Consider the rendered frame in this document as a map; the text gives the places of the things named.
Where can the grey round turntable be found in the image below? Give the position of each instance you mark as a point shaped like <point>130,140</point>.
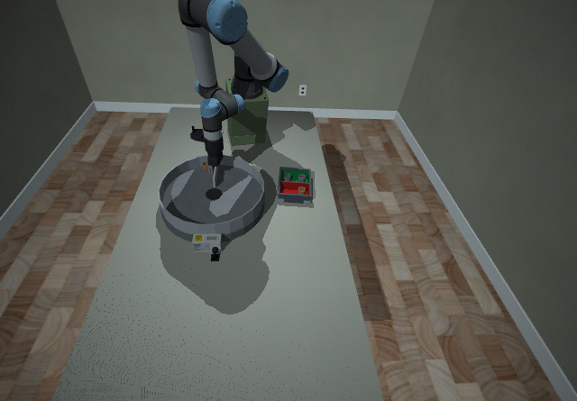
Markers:
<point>208,209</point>

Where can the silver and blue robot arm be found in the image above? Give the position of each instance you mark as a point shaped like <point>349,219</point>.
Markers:
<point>226,20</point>

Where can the red and green divided bin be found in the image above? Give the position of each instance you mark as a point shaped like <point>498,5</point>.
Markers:
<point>288,190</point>

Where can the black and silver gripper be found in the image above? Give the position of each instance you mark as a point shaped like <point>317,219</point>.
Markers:
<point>214,146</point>

